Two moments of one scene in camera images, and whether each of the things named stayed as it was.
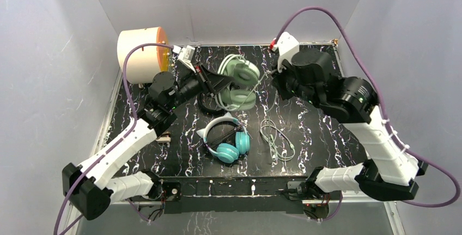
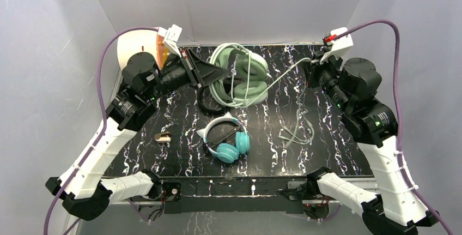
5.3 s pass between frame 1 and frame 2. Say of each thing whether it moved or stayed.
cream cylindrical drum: stayed
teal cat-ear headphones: stayed
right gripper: moved
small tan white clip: stayed
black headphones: stayed
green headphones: moved
